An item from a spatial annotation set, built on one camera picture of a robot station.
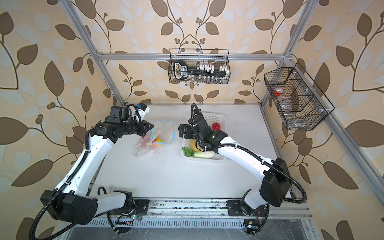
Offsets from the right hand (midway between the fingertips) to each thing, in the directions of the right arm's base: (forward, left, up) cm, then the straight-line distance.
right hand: (187, 129), depth 78 cm
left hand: (+1, +17, +4) cm, 18 cm away
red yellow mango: (+2, +19, -13) cm, 23 cm away
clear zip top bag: (+8, +17, -12) cm, 22 cm away
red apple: (-1, +24, -9) cm, 26 cm away
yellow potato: (+1, -3, -19) cm, 19 cm away
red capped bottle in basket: (+16, -51, +10) cm, 54 cm away
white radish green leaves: (-5, 0, -16) cm, 17 cm away
